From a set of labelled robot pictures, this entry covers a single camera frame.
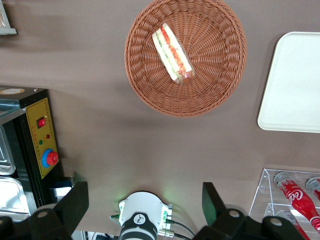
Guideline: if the cream plastic tray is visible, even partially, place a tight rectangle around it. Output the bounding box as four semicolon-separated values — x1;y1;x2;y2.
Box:
257;31;320;134

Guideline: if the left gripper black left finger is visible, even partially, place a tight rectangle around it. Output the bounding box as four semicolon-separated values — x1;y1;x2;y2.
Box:
0;181;90;240

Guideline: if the large round wicker basket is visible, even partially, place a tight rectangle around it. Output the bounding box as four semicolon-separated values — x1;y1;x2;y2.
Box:
124;0;248;118

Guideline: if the triangle sandwich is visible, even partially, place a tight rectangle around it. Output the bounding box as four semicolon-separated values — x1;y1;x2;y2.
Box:
151;22;196;86

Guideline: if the steel warmer pan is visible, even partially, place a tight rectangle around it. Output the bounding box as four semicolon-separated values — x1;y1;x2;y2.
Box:
0;124;16;176
0;176;32;216

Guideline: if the red cola bottle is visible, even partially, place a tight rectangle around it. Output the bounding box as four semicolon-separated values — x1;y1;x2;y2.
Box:
273;171;320;231
274;209;311;240
305;176;320;201

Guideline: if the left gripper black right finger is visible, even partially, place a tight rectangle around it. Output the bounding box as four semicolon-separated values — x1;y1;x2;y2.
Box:
193;181;308;240

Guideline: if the clear acrylic bottle rack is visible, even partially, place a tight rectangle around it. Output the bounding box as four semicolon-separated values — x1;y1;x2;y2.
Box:
248;168;320;240

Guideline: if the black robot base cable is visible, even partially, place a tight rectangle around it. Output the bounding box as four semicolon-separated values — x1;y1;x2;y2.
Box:
159;217;197;240

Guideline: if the grey snack tray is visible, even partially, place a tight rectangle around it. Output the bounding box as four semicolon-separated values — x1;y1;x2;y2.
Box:
0;0;18;36

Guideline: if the black food warmer machine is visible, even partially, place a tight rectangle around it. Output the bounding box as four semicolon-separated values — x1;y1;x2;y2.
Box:
0;84;76;222

